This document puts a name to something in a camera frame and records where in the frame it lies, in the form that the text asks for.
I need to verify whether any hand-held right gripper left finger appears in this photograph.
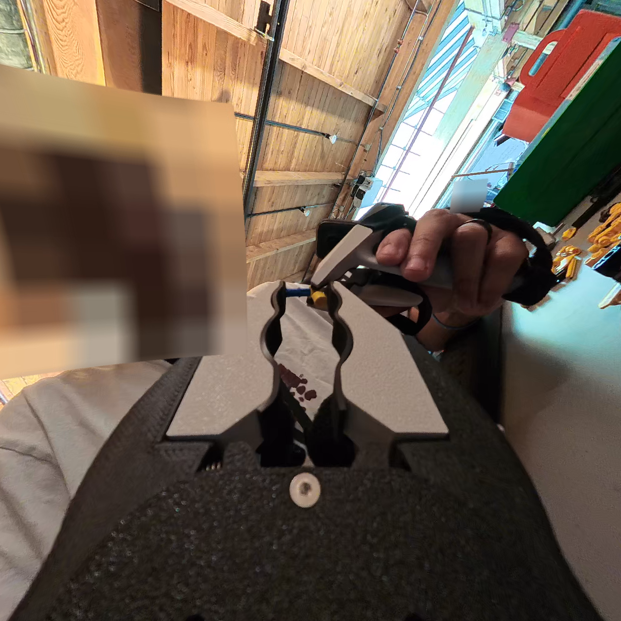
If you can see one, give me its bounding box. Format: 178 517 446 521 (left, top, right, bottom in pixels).
165 280 288 454

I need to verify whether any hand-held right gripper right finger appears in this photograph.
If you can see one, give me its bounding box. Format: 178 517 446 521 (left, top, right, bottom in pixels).
326 281 450 452

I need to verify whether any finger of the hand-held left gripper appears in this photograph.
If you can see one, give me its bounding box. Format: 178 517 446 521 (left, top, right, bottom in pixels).
310 224 375 289

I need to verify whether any heap of yellow lego parts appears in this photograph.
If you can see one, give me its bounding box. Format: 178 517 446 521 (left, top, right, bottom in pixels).
552 203 621 311

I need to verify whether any person's left hand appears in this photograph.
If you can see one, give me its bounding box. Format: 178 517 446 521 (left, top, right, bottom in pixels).
375 210 529 318

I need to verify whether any blue wristband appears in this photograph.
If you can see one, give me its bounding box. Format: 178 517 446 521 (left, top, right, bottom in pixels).
432 313 478 333

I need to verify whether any person's white shirt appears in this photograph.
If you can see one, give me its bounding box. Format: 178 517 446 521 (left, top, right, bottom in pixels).
0 281 340 619

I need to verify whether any green plastic bin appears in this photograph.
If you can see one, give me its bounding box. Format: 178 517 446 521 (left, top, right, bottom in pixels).
494 49 621 228

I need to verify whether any orange carry bag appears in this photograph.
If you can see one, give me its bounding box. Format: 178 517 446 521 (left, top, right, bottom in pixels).
502 10 621 144

